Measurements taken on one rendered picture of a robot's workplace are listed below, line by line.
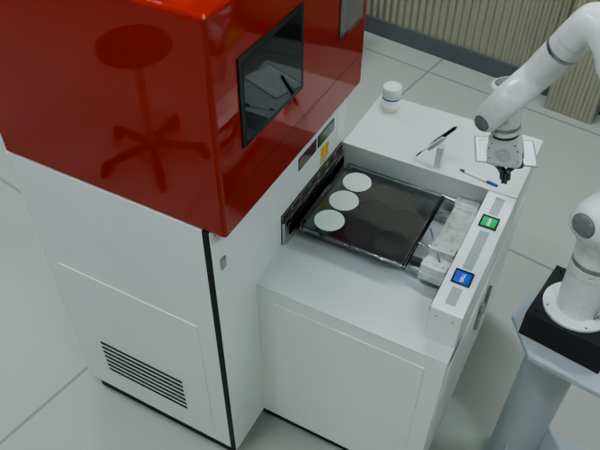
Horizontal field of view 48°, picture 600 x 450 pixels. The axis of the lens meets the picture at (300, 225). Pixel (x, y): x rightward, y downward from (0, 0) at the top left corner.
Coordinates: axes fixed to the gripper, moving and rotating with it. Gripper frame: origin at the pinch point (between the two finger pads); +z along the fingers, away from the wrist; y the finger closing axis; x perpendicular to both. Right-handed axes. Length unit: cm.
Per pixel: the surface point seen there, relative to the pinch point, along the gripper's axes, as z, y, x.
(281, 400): 79, -67, -51
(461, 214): 20.9, -15.3, 3.3
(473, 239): 14.8, -5.4, -14.3
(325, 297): 21, -42, -46
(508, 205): 15.9, -0.4, 5.8
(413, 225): 16.7, -26.2, -11.0
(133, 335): 35, -105, -71
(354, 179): 11, -52, 1
